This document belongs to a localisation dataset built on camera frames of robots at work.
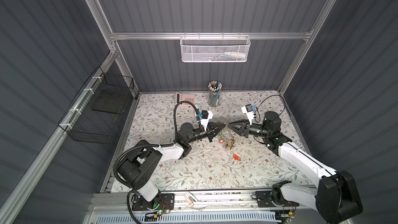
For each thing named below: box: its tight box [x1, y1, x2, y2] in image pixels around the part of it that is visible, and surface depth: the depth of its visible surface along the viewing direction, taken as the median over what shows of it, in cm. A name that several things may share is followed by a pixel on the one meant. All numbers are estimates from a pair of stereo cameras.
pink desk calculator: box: [175, 92, 196, 106], surface depth 118 cm
